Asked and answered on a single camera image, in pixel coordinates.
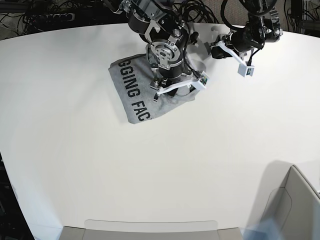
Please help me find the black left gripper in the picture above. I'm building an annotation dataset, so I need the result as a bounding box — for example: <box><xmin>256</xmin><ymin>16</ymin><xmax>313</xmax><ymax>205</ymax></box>
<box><xmin>211</xmin><ymin>27</ymin><xmax>264</xmax><ymax>60</ymax></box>

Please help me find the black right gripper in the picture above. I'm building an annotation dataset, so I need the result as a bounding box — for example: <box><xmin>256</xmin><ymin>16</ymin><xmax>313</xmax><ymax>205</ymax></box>
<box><xmin>149</xmin><ymin>61</ymin><xmax>195</xmax><ymax>97</ymax></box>

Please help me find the grey T-shirt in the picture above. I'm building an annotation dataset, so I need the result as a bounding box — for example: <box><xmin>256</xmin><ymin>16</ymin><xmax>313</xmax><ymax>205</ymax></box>
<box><xmin>108</xmin><ymin>54</ymin><xmax>199</xmax><ymax>124</ymax></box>

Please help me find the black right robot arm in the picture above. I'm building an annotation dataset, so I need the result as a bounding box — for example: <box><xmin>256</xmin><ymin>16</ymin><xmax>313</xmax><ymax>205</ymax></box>
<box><xmin>105</xmin><ymin>0</ymin><xmax>197</xmax><ymax>100</ymax></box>

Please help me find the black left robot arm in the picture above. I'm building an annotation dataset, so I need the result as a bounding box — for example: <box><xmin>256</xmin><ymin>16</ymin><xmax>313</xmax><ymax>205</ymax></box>
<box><xmin>211</xmin><ymin>0</ymin><xmax>283</xmax><ymax>65</ymax></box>

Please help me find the black power strip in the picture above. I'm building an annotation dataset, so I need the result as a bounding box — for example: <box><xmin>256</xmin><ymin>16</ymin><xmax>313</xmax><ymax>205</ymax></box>
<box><xmin>31</xmin><ymin>13</ymin><xmax>76</xmax><ymax>24</ymax></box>

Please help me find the grey bin at right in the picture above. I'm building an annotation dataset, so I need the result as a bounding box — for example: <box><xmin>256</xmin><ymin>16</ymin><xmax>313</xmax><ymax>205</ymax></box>
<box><xmin>242</xmin><ymin>165</ymin><xmax>320</xmax><ymax>240</ymax></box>

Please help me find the grey tray at bottom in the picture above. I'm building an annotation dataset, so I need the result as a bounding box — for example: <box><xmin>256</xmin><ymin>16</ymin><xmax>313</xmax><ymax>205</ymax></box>
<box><xmin>59</xmin><ymin>219</ymin><xmax>243</xmax><ymax>240</ymax></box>

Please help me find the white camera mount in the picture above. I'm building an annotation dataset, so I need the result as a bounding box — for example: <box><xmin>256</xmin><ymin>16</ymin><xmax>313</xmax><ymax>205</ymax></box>
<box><xmin>217</xmin><ymin>41</ymin><xmax>255</xmax><ymax>77</ymax></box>
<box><xmin>150</xmin><ymin>71</ymin><xmax>210</xmax><ymax>102</ymax></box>

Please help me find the black cable bundle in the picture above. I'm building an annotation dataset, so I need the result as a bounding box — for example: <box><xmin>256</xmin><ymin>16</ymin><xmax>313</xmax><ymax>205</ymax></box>
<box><xmin>174</xmin><ymin>0</ymin><xmax>218</xmax><ymax>25</ymax></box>

